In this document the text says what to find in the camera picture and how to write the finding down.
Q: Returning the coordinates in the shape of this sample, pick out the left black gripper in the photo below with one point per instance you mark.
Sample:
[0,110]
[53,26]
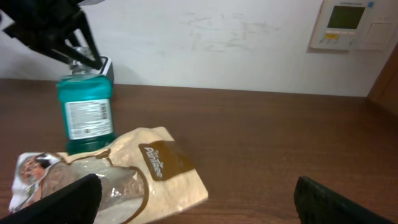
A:
[35,21]

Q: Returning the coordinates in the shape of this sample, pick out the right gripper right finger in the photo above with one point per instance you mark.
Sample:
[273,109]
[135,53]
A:
[316,203]

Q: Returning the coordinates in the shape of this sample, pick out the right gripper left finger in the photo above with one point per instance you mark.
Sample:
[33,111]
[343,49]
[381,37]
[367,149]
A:
[78,202]

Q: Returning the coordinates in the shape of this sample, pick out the beige PanTree snack pouch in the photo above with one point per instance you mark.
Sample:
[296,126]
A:
[144,177]

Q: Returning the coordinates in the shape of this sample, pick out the beige wall control panel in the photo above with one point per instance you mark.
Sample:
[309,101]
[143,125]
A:
[355,25]

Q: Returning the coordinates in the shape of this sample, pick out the white barcode scanner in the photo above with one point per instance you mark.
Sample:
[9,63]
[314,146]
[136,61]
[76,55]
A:
[106,69]

